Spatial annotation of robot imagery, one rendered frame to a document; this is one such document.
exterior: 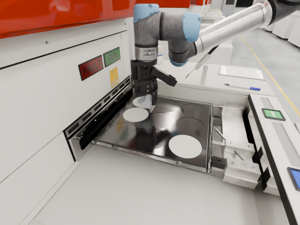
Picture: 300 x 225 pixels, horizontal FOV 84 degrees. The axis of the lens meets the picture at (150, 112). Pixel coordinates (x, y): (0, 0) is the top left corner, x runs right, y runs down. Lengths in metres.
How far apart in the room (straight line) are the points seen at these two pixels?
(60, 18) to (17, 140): 0.26
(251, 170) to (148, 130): 0.32
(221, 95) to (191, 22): 0.38
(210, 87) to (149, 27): 0.39
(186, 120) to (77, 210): 0.44
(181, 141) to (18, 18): 0.47
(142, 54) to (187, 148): 0.32
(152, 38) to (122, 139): 0.32
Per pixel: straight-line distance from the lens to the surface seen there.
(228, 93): 0.79
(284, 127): 0.64
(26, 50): 0.42
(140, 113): 0.66
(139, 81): 0.56
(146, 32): 0.52
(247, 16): 0.71
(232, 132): 0.67
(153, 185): 0.53
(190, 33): 0.51
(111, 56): 0.66
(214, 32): 0.66
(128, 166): 0.58
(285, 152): 0.54
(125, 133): 0.57
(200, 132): 0.59
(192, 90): 0.78
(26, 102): 0.43
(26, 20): 0.37
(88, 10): 0.49
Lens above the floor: 1.27
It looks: 33 degrees down
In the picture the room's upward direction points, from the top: straight up
